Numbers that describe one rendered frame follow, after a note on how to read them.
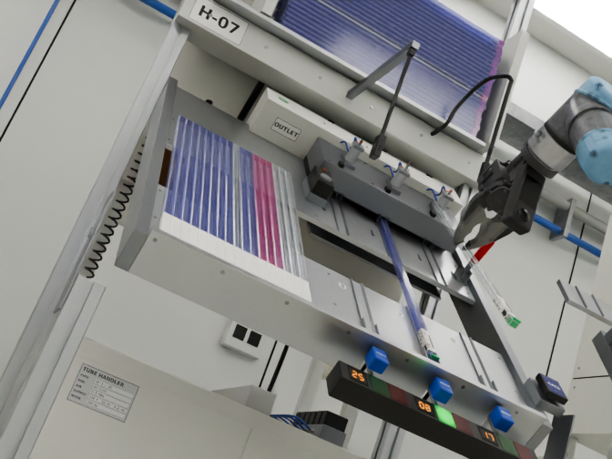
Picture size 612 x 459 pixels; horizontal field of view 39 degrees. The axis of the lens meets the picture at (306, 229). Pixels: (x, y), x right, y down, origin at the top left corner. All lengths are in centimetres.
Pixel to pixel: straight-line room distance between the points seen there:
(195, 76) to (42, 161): 134
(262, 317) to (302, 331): 6
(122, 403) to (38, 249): 175
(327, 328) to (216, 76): 90
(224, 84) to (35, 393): 105
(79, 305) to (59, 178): 208
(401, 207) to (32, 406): 90
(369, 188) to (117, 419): 66
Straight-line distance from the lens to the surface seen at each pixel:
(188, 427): 148
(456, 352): 144
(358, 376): 120
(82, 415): 144
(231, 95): 198
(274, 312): 121
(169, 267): 118
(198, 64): 198
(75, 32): 341
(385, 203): 175
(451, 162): 199
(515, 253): 394
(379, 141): 157
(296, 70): 188
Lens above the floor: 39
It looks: 21 degrees up
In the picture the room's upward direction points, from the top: 21 degrees clockwise
